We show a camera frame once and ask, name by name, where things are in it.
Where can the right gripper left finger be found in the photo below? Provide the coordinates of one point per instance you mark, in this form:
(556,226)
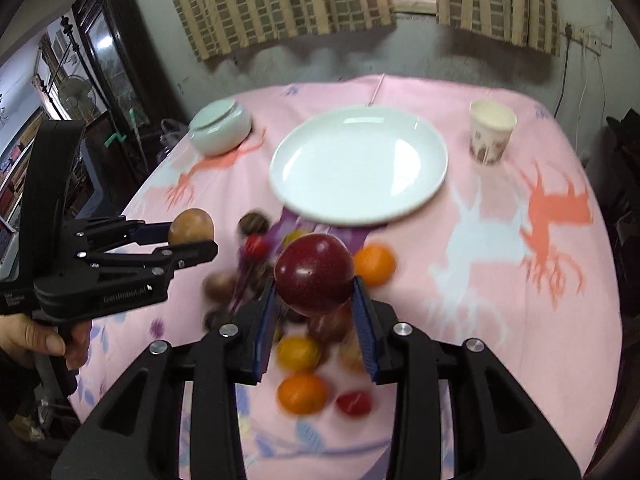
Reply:
(257,321)

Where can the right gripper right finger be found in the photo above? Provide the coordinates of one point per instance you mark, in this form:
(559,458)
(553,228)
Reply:
(383,354)

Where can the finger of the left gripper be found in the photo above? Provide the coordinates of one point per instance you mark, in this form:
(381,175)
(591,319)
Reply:
(166,261)
(138,231)

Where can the tan round fruit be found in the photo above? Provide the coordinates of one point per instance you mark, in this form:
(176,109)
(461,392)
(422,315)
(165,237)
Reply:
(191,226)

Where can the yellow tomato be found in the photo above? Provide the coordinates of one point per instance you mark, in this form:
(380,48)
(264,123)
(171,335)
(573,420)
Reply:
(298,354)

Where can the dark red plum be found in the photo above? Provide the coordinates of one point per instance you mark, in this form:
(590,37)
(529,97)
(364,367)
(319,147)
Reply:
(314,274)

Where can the small mandarin orange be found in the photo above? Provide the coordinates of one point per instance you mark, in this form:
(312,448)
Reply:
(303,394)

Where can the large orange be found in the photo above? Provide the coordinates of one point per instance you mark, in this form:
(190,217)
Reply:
(375,264)

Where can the person's left hand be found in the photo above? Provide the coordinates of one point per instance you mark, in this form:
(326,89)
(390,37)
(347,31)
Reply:
(22,337)

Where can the red cherry tomato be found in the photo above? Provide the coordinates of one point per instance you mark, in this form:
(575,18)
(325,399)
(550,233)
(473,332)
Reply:
(256,248)
(355,403)

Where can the dark purple mangosteen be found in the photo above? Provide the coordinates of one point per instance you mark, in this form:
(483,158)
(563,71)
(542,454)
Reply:
(254,222)

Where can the bookshelf with books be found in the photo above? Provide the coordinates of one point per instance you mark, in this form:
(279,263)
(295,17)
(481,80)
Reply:
(14,163)

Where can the white lidded ceramic jar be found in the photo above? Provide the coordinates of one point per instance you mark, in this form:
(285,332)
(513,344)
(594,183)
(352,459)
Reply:
(219,127)

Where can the standing fan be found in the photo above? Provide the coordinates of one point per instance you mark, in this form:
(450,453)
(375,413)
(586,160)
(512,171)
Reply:
(74,93)

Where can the pink deer print tablecloth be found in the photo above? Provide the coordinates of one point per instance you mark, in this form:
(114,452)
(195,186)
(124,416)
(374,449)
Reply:
(515,254)

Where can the dark wooden cabinet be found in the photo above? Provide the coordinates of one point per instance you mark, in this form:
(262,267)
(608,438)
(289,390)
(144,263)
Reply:
(133,83)

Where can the white oval plate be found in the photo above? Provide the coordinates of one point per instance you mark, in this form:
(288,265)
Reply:
(359,166)

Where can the patterned paper cup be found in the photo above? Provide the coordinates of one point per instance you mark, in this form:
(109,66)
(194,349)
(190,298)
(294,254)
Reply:
(492,124)

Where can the checkered curtain right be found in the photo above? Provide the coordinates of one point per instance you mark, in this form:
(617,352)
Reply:
(533,24)

